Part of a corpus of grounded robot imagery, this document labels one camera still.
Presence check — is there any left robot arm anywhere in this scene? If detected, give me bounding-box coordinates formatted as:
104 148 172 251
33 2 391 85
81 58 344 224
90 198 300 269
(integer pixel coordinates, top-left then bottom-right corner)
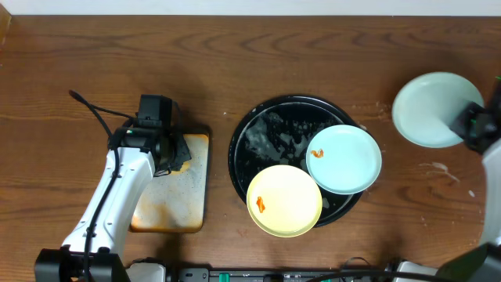
34 95 191 281

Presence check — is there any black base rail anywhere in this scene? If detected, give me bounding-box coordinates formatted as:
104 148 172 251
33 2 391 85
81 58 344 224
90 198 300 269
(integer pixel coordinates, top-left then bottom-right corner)
168 267 396 282

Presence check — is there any yellow plate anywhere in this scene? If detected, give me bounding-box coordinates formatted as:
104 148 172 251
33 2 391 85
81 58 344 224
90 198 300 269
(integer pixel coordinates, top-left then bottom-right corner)
246 164 323 238

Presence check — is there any stained white cloth pad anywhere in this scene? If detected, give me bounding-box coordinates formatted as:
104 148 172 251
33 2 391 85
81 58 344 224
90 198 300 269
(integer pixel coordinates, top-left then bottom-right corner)
129 133 210 233

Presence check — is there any light blue plate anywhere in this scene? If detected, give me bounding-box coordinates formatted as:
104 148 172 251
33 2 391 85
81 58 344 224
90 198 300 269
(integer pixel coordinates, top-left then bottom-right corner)
391 72 484 148
305 125 382 195

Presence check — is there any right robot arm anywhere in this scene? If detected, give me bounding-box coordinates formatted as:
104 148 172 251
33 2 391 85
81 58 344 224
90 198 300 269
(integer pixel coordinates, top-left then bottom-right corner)
436 83 500 282

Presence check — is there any small rectangular black tray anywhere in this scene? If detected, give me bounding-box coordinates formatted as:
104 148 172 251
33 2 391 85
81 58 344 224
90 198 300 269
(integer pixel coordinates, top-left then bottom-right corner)
125 127 211 235

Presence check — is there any green yellow sponge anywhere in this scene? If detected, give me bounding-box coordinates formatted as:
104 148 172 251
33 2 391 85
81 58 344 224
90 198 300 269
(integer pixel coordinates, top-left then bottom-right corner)
171 161 191 175

